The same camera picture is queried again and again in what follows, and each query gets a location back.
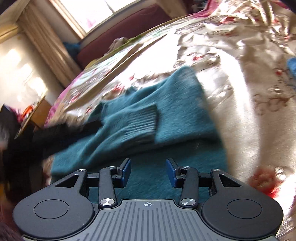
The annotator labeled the orange object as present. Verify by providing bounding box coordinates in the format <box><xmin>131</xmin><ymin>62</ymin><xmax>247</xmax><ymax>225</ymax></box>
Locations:
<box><xmin>21</xmin><ymin>105</ymin><xmax>36</xmax><ymax>117</ymax></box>

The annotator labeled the black television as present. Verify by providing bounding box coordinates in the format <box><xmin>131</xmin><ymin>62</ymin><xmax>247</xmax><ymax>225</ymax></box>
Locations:
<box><xmin>0</xmin><ymin>104</ymin><xmax>21</xmax><ymax>131</ymax></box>

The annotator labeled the maroon headboard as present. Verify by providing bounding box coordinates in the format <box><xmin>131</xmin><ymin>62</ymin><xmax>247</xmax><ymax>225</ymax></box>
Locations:
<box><xmin>76</xmin><ymin>4</ymin><xmax>173</xmax><ymax>69</ymax></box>

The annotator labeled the teal cloth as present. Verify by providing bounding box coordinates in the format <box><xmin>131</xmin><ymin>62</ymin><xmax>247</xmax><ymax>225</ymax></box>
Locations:
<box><xmin>63</xmin><ymin>41</ymin><xmax>81</xmax><ymax>61</ymax></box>

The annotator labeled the beige floral bedspread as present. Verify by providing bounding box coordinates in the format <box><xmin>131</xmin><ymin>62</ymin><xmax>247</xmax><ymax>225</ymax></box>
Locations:
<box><xmin>43</xmin><ymin>0</ymin><xmax>296</xmax><ymax>241</ymax></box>

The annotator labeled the beige curtain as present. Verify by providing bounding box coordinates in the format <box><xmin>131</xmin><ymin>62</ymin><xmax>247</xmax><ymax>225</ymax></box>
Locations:
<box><xmin>17</xmin><ymin>9</ymin><xmax>82</xmax><ymax>88</ymax></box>

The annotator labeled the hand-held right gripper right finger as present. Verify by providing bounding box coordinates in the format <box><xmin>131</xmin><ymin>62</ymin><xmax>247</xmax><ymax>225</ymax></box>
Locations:
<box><xmin>166</xmin><ymin>158</ymin><xmax>252</xmax><ymax>208</ymax></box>

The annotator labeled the window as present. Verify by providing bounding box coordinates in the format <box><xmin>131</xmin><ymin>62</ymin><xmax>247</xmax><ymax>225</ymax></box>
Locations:
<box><xmin>49</xmin><ymin>0</ymin><xmax>130</xmax><ymax>40</ymax></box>

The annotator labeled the light green floral sheet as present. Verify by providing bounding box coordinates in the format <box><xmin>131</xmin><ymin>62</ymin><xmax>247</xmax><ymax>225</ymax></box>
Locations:
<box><xmin>80</xmin><ymin>30</ymin><xmax>167</xmax><ymax>78</ymax></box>

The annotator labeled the white cloth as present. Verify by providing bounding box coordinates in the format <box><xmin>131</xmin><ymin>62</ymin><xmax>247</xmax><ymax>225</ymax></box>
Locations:
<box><xmin>108</xmin><ymin>37</ymin><xmax>128</xmax><ymax>55</ymax></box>

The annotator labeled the wooden television cabinet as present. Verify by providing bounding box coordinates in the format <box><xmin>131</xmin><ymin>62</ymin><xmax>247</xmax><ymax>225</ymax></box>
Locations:
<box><xmin>14</xmin><ymin>95</ymin><xmax>51</xmax><ymax>140</ymax></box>

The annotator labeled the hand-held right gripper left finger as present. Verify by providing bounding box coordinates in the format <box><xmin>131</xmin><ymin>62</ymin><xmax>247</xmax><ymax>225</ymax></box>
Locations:
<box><xmin>47</xmin><ymin>158</ymin><xmax>132</xmax><ymax>209</ymax></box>

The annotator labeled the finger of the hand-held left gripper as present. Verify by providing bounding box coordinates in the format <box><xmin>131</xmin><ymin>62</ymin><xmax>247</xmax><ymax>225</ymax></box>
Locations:
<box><xmin>32</xmin><ymin>121</ymin><xmax>104</xmax><ymax>151</ymax></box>

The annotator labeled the blue cloth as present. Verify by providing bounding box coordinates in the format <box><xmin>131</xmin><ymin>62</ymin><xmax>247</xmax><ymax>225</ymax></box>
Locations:
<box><xmin>286</xmin><ymin>57</ymin><xmax>296</xmax><ymax>84</ymax></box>

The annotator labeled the person's dark clothing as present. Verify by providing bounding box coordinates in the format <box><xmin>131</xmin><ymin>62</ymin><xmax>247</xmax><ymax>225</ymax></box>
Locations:
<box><xmin>0</xmin><ymin>204</ymin><xmax>22</xmax><ymax>241</ymax></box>

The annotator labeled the teal knit sweater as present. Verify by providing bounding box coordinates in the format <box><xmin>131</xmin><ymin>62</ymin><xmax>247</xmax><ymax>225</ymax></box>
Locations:
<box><xmin>50</xmin><ymin>66</ymin><xmax>228</xmax><ymax>208</ymax></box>

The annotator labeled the pink floral bed sheet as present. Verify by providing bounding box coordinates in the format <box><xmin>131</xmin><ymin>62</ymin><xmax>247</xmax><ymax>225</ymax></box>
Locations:
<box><xmin>43</xmin><ymin>67</ymin><xmax>86</xmax><ymax>128</ymax></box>

